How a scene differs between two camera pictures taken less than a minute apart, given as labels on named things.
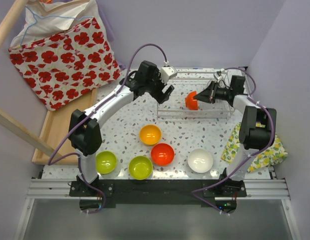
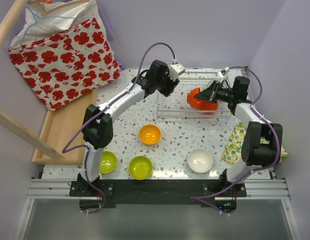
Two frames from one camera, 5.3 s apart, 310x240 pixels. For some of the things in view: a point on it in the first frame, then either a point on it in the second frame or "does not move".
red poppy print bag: (61, 67) does not move
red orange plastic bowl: (162, 154) -> (200, 104)
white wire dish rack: (171, 105) does not move
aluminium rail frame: (273, 189) does not move
